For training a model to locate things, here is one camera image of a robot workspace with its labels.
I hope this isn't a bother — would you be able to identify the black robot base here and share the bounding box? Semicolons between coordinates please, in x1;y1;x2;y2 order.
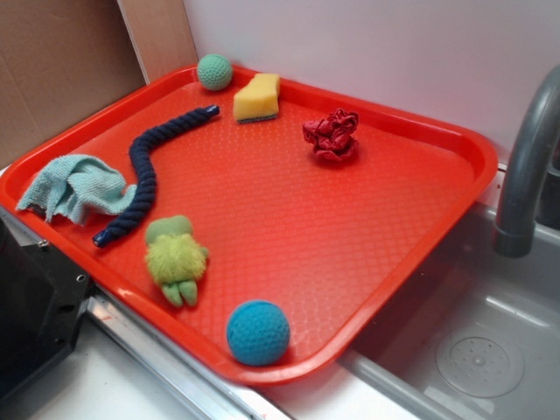
1;223;92;403

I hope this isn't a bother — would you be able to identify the crumpled red paper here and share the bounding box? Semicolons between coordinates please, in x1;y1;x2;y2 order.
302;108;360;162

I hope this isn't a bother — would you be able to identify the red plastic tray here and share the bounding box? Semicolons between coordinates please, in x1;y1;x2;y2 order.
1;66;498;386

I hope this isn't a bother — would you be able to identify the yellow sponge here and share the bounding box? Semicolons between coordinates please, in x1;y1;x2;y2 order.
233;73;280;123

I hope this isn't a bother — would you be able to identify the green plush toy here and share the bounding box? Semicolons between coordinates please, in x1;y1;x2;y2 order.
145;215;209;307

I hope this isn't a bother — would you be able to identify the blue knobbly ball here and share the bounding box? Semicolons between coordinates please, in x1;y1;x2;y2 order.
226;300;291;367

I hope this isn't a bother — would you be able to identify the green knobbly ball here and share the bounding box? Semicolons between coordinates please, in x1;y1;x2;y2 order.
197;54;233;91

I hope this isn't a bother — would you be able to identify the light blue cloth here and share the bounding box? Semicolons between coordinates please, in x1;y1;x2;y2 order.
16;154;137;225

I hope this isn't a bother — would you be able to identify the wooden board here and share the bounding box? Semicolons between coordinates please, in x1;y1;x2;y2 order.
117;0;199;84

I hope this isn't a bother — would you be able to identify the grey toy sink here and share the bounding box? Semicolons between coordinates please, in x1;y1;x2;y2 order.
267;171;559;419

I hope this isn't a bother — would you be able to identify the grey faucet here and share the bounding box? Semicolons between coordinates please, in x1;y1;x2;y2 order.
492;66;559;258

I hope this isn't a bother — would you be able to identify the brown cardboard panel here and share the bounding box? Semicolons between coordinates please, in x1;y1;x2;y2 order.
1;1;144;167

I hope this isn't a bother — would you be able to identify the dark blue rope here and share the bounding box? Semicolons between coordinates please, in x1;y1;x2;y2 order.
91;103;221;249

